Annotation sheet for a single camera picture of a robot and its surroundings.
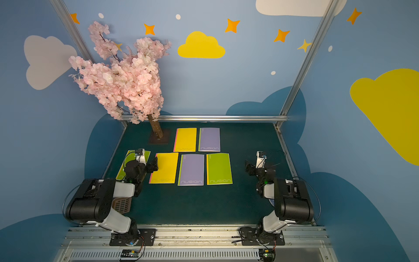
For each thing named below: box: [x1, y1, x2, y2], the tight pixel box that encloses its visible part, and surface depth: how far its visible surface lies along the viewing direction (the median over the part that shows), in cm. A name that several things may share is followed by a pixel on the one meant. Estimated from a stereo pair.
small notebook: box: [206, 152, 233, 186], surface depth 100 cm
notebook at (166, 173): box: [148, 152, 179, 184], surface depth 98 cm
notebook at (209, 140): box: [198, 127, 221, 152], surface depth 114 cm
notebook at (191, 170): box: [177, 153, 205, 186], surface depth 99 cm
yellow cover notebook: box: [173, 127, 197, 152], surface depth 115 cm
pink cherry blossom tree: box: [68, 21, 172, 140], surface depth 70 cm
